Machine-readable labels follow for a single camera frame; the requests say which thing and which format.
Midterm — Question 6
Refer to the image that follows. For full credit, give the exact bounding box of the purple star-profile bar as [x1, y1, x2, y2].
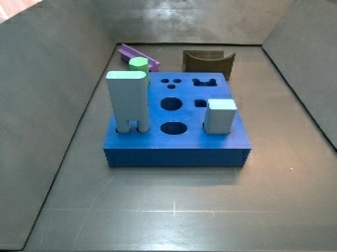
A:
[118, 43, 162, 72]

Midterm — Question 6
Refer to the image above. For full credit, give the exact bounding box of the black curved fixture stand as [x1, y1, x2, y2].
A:
[183, 50, 235, 80]

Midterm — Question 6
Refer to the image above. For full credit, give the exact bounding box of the blue shape-sorter base block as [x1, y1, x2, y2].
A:
[103, 72, 251, 167]

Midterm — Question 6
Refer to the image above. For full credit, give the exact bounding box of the short light-blue square peg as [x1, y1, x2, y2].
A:
[204, 98, 237, 134]

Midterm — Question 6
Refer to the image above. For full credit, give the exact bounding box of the tall light-blue double peg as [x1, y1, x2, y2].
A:
[106, 70, 150, 133]

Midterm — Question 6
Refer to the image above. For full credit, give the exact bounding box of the green hexagonal peg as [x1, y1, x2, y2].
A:
[128, 56, 148, 87]

